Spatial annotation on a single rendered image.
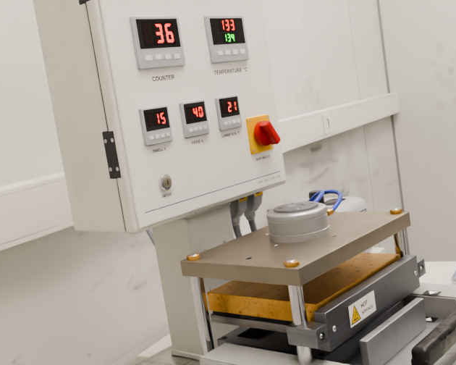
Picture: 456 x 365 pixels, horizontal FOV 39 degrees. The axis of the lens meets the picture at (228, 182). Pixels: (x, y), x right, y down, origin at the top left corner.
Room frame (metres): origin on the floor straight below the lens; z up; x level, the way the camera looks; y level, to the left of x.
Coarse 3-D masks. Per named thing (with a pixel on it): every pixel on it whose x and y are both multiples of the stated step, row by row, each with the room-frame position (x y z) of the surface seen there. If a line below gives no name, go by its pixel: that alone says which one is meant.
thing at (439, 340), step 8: (448, 320) 0.72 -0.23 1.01; (440, 328) 0.70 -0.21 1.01; (448, 328) 0.70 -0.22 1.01; (432, 336) 0.68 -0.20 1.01; (440, 336) 0.68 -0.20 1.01; (448, 336) 0.69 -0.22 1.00; (416, 344) 0.67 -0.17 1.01; (424, 344) 0.66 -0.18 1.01; (432, 344) 0.66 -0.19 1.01; (440, 344) 0.67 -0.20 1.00; (448, 344) 0.69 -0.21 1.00; (416, 352) 0.66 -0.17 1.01; (424, 352) 0.65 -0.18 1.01; (432, 352) 0.66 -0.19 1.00; (440, 352) 0.67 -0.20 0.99; (416, 360) 0.66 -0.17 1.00; (424, 360) 0.65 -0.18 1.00; (432, 360) 0.66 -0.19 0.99
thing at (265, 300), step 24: (360, 264) 0.83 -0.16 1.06; (384, 264) 0.82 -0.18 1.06; (216, 288) 0.82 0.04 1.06; (240, 288) 0.81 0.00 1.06; (264, 288) 0.79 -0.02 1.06; (312, 288) 0.76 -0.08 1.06; (336, 288) 0.75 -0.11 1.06; (216, 312) 0.81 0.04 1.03; (240, 312) 0.78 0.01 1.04; (264, 312) 0.75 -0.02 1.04; (288, 312) 0.73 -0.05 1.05; (312, 312) 0.71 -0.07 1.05
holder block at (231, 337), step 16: (400, 304) 0.85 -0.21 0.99; (384, 320) 0.81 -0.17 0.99; (224, 336) 0.82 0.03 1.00; (240, 336) 0.82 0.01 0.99; (256, 336) 0.84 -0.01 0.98; (272, 336) 0.79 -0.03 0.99; (352, 336) 0.75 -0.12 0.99; (288, 352) 0.74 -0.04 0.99; (320, 352) 0.72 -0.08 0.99; (336, 352) 0.72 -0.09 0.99; (352, 352) 0.75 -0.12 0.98
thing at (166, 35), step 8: (144, 24) 0.84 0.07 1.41; (152, 24) 0.85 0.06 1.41; (160, 24) 0.86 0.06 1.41; (168, 24) 0.87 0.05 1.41; (144, 32) 0.84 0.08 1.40; (152, 32) 0.85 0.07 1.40; (160, 32) 0.86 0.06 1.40; (168, 32) 0.87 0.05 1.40; (144, 40) 0.84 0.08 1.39; (152, 40) 0.85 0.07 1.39; (160, 40) 0.86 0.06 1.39; (168, 40) 0.87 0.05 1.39
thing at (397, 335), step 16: (416, 304) 0.79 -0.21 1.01; (400, 320) 0.76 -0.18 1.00; (416, 320) 0.79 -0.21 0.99; (368, 336) 0.71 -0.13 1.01; (384, 336) 0.73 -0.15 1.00; (400, 336) 0.75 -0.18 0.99; (416, 336) 0.78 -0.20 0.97; (368, 352) 0.70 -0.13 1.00; (384, 352) 0.72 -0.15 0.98; (400, 352) 0.74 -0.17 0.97; (448, 352) 0.72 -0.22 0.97
